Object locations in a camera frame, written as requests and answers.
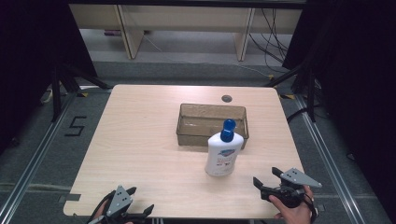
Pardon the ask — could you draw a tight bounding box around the black curtain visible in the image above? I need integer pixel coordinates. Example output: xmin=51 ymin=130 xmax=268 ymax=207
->
xmin=281 ymin=0 xmax=396 ymax=224
xmin=0 ymin=0 xmax=98 ymax=155

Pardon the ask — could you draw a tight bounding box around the black wrist strap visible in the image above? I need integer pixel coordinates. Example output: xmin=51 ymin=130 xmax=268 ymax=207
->
xmin=303 ymin=192 xmax=319 ymax=224
xmin=87 ymin=189 xmax=117 ymax=224

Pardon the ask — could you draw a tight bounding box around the black floor cable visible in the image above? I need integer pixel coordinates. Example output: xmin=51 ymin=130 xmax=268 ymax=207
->
xmin=286 ymin=106 xmax=310 ymax=124

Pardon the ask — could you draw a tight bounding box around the clear brown plastic container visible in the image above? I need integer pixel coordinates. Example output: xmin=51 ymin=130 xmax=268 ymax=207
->
xmin=176 ymin=103 xmax=249 ymax=149

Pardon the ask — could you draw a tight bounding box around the white bottle with blue cap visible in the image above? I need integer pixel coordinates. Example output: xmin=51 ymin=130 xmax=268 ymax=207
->
xmin=204 ymin=119 xmax=245 ymax=177

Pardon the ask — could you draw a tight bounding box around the grey tape patch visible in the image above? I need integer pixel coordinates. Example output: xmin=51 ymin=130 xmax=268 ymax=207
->
xmin=58 ymin=193 xmax=82 ymax=203

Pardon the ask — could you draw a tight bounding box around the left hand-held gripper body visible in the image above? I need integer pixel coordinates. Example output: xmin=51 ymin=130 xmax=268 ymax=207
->
xmin=88 ymin=185 xmax=147 ymax=224

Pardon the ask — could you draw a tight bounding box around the black cable bundle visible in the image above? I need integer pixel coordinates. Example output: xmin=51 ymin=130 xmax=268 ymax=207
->
xmin=247 ymin=7 xmax=290 ymax=65

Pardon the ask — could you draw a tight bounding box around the person's left hand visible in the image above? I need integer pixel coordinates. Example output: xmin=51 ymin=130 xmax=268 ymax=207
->
xmin=92 ymin=199 xmax=111 ymax=222

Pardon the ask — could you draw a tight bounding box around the black metal stand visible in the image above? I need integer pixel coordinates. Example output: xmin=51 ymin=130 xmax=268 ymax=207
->
xmin=264 ymin=62 xmax=318 ymax=123
xmin=50 ymin=63 xmax=112 ymax=123

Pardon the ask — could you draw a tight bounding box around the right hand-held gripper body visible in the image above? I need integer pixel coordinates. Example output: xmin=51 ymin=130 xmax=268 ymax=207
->
xmin=260 ymin=167 xmax=323 ymax=209

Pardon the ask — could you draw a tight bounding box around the aluminium floor rail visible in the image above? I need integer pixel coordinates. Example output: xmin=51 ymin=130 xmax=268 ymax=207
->
xmin=294 ymin=94 xmax=366 ymax=224
xmin=0 ymin=92 xmax=78 ymax=224

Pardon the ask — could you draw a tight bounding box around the beige desk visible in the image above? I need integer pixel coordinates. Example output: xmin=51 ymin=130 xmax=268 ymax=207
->
xmin=68 ymin=3 xmax=303 ymax=62

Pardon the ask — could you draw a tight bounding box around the person's right hand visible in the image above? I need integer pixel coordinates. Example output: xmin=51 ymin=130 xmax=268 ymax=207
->
xmin=268 ymin=184 xmax=316 ymax=224

